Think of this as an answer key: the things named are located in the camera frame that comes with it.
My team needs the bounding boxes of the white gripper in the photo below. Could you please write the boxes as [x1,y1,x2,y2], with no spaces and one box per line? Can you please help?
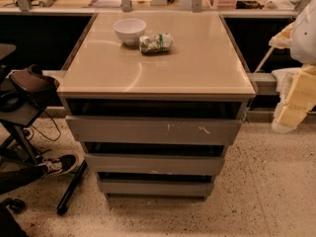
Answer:
[272,65,316,133]

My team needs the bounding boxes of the grey bottom drawer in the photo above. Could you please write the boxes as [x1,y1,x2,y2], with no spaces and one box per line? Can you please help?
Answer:
[97,181,214,197]

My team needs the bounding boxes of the grey drawer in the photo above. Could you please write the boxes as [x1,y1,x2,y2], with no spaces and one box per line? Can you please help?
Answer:
[85,154,223,175]
[97,181,214,197]
[66,116,241,145]

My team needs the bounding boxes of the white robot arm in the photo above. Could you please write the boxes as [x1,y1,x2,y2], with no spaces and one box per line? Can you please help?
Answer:
[269,0,316,133]

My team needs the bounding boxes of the grey drawer cabinet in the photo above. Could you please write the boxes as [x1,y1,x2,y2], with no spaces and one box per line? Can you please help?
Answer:
[58,11,256,184]

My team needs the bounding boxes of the grey top drawer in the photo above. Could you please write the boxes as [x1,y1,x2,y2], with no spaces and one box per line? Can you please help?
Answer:
[66,116,241,145]

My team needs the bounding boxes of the grey middle drawer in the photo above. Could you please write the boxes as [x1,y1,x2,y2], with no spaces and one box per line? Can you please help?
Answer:
[85,154,223,175]

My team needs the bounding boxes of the white stick with black tip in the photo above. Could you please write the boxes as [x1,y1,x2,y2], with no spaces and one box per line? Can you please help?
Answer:
[253,46,275,73]

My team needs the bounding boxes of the green white snack bag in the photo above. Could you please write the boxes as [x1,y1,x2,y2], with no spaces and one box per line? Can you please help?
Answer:
[139,33,173,53]

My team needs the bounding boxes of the white bowl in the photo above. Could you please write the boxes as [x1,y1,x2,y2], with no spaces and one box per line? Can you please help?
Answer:
[114,19,147,45]

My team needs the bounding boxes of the black white sneaker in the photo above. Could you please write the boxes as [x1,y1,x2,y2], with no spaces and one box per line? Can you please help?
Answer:
[36,154,79,178]

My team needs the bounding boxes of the black stand with tray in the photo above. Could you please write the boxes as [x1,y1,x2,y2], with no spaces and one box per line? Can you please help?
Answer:
[0,42,89,216]

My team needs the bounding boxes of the brown VR headset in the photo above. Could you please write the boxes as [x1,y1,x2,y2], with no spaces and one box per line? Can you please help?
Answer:
[9,64,59,105]

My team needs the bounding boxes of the black headphones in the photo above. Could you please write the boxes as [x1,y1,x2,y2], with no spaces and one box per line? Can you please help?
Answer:
[0,92,24,113]

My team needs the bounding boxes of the black trouser leg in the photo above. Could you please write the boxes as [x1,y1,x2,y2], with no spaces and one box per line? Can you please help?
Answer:
[0,166,47,195]

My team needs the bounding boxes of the black cable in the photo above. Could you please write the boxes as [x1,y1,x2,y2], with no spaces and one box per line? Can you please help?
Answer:
[29,109,63,143]

